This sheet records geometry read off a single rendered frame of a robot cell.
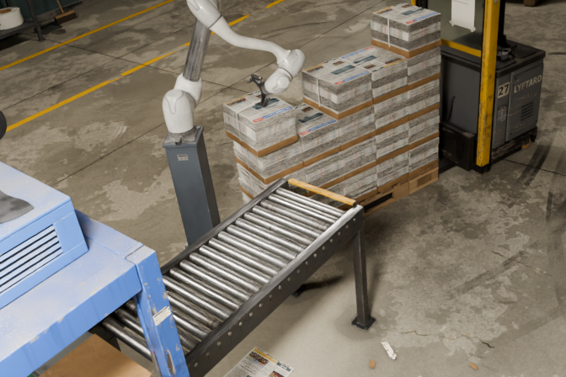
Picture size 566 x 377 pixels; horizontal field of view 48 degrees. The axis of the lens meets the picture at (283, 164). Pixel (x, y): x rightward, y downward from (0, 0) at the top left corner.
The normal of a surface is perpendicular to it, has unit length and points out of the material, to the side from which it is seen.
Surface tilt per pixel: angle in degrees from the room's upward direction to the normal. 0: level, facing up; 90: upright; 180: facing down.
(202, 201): 90
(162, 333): 90
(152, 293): 90
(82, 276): 0
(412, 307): 0
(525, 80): 90
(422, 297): 0
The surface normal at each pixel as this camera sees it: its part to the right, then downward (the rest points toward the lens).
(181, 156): -0.08, 0.53
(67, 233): 0.76, 0.26
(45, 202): -0.14, -0.84
